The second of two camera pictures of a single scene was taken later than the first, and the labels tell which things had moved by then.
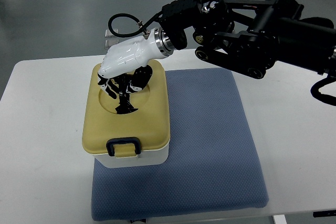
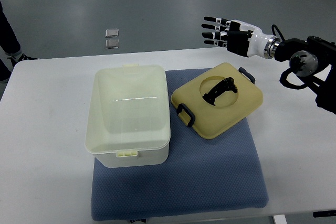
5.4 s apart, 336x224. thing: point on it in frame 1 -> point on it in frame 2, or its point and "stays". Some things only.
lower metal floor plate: [108, 43] stays
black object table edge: [324, 213] stays
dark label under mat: [142, 220] stays
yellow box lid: [150, 122] -> [217, 100]
